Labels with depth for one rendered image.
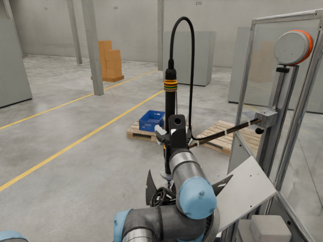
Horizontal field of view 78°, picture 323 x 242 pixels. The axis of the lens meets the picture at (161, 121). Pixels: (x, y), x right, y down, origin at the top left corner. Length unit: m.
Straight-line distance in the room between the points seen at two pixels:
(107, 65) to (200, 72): 3.85
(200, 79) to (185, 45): 1.36
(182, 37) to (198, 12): 5.30
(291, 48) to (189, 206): 0.93
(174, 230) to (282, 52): 0.96
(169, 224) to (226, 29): 12.48
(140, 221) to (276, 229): 1.00
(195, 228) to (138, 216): 0.13
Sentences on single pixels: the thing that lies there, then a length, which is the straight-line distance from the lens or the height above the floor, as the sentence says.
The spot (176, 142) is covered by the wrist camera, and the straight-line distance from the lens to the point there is 0.56.
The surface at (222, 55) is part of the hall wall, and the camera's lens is 12.85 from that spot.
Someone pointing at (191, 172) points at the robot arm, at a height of 1.67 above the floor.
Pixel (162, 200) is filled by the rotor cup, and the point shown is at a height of 1.25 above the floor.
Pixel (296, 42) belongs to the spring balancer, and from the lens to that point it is 1.16.
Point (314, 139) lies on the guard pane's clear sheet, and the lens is 1.25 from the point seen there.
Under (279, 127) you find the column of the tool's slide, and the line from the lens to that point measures 1.29.
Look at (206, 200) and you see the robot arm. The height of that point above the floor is 1.65.
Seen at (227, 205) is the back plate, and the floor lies 1.19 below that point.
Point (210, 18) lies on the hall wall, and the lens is 12.96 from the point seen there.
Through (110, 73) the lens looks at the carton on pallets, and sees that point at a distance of 8.92.
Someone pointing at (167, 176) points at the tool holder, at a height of 1.46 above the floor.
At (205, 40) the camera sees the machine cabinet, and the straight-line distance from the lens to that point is 7.75.
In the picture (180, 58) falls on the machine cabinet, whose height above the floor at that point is 0.99.
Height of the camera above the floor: 1.95
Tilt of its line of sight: 24 degrees down
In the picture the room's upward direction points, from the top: straight up
